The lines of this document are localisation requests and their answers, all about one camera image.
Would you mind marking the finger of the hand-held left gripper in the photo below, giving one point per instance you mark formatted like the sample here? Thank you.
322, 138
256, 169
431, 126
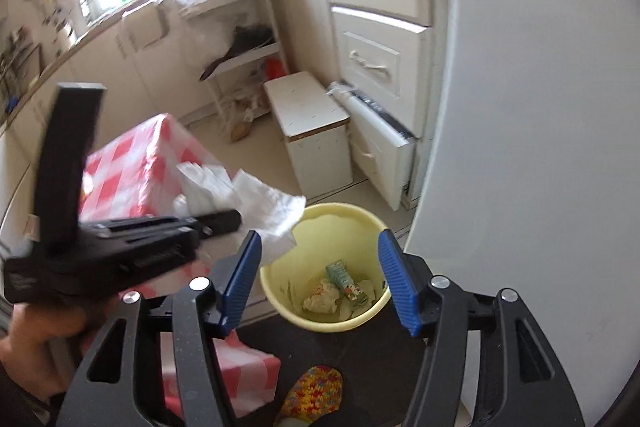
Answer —
220, 222

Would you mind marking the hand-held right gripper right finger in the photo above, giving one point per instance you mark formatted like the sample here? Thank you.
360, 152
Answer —
397, 287

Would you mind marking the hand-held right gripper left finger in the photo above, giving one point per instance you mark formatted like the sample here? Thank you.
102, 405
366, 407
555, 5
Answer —
242, 279

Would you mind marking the white tissue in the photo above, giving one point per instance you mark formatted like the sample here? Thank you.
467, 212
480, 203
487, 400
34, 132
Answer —
260, 207

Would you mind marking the yellow plastic trash bin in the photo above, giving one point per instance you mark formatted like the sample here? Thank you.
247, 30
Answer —
300, 242

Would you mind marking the person's left forearm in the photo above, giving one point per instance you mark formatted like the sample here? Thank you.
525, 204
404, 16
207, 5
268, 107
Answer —
20, 402

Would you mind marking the person's left hand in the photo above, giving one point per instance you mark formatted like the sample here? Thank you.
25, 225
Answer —
40, 347

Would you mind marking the green drink carton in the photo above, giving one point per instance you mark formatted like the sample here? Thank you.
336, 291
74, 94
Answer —
342, 276

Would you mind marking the crumpled paper ball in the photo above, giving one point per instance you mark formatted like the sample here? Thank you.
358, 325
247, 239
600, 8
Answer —
320, 299

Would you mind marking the dark floor mat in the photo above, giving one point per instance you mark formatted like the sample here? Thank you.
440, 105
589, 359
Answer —
380, 372

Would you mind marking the red checked tablecloth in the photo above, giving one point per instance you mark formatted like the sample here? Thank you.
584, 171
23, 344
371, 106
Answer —
130, 157

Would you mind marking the colourful crocheted slipper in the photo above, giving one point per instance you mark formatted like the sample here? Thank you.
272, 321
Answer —
312, 389

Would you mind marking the white wooden stool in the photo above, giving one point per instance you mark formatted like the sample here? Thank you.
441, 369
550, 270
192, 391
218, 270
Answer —
307, 117

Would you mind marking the white storage rack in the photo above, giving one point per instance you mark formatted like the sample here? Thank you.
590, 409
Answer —
250, 57

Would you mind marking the white plastic bag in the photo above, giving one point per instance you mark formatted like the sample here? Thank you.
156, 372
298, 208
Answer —
207, 39

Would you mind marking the black pan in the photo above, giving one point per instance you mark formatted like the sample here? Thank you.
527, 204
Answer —
247, 39

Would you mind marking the white base cabinets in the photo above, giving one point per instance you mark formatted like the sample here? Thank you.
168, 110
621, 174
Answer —
125, 57

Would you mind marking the white hanging door bin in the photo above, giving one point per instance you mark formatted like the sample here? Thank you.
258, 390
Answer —
152, 24

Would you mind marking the white refrigerator door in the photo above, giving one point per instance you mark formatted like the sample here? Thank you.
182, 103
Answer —
525, 107

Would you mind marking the white drawer cabinet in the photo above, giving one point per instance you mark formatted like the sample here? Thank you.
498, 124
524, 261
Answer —
380, 47

